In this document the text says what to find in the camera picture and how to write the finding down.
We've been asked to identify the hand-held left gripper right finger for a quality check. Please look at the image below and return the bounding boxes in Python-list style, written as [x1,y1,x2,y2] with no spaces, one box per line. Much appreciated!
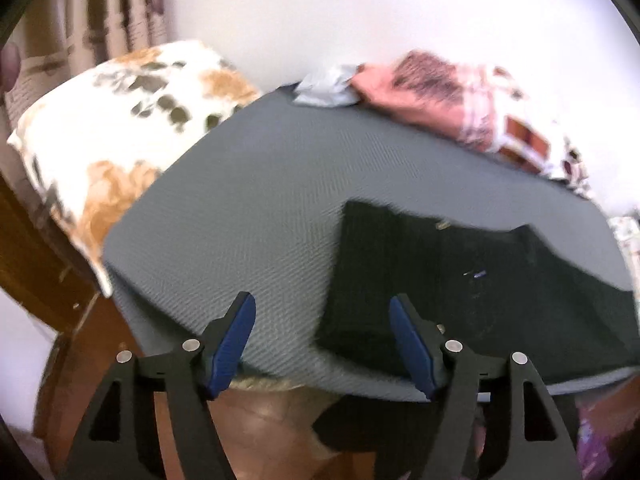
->
[389,293,583,480]

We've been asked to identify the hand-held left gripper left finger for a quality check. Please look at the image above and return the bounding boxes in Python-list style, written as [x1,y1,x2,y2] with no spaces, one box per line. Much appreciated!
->
[60,291,257,480]

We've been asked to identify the black pants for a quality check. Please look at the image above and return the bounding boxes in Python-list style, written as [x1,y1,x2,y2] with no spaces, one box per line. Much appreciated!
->
[316,201,640,386]

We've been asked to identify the grey textured mattress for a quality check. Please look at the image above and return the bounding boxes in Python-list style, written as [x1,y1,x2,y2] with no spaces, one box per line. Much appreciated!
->
[102,85,636,403]

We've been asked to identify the floral pillow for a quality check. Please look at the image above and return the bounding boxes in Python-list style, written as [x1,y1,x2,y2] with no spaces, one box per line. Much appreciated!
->
[7,40,263,298]

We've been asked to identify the pink tree-print blanket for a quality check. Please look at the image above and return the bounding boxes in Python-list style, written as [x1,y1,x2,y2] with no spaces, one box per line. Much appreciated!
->
[352,50,596,201]

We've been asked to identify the light blue striped cloth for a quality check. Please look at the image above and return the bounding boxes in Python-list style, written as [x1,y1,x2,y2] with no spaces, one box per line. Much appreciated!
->
[292,64,368,108]

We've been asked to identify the patterned curtain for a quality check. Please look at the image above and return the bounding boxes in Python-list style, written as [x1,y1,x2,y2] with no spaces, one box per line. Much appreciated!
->
[0,0,168,111]

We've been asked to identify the wooden bed frame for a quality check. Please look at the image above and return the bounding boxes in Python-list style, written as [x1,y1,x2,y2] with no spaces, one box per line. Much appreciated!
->
[0,110,121,346]

